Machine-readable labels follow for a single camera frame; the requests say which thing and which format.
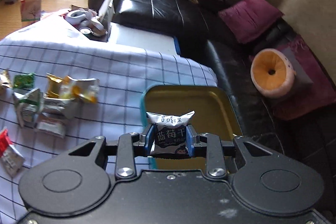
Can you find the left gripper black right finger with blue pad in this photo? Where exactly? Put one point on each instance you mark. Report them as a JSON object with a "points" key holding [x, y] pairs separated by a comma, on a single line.
{"points": [[224, 159]]}

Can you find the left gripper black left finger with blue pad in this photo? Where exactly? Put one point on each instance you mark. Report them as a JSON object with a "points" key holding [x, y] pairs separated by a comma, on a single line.
{"points": [[125, 149]]}

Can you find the blueberry snack packet white navy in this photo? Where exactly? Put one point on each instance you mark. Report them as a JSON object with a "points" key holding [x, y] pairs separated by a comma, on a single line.
{"points": [[170, 133]]}

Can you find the gold brown snack packet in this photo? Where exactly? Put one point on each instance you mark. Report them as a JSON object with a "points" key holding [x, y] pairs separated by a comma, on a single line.
{"points": [[5, 81]]}

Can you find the teal tin box gold interior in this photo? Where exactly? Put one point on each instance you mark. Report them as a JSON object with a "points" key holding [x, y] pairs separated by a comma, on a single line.
{"points": [[213, 114]]}

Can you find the yellow white snack packet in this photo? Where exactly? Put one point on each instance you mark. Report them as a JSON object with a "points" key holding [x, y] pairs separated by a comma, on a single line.
{"points": [[84, 89]]}

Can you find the white red-label snack packet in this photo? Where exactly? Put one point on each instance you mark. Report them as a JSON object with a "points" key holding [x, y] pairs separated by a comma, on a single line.
{"points": [[52, 125]]}

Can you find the white grey snack packet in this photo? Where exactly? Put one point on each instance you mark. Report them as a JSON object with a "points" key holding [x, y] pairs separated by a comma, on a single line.
{"points": [[65, 107]]}

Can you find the blue checked tablecloth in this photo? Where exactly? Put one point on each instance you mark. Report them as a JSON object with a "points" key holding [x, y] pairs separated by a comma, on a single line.
{"points": [[52, 46]]}

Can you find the orange pink donut pillow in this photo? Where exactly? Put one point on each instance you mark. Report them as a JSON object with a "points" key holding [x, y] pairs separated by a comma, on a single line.
{"points": [[272, 73]]}

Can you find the orange yellow snack packet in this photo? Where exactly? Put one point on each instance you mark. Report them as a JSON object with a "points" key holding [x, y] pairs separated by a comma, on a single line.
{"points": [[54, 84]]}

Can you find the white green snack packet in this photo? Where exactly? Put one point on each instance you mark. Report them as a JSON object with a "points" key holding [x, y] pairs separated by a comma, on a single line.
{"points": [[27, 105]]}

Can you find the black leather sofa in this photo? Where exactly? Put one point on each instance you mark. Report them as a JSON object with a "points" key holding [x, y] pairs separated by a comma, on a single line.
{"points": [[203, 37]]}

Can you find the red white snack packet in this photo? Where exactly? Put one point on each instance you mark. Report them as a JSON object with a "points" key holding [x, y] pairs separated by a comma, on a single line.
{"points": [[11, 158]]}

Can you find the magenta cushion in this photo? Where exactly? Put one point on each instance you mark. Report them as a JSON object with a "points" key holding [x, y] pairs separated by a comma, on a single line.
{"points": [[248, 19]]}

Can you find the white desk calendar stand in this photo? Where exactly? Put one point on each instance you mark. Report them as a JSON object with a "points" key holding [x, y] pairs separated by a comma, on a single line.
{"points": [[106, 12]]}

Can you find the white tape roll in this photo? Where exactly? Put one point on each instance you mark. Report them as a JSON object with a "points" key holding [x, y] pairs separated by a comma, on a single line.
{"points": [[75, 17]]}

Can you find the painted tree paper bag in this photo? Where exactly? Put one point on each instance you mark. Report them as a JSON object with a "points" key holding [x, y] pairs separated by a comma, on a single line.
{"points": [[30, 10]]}

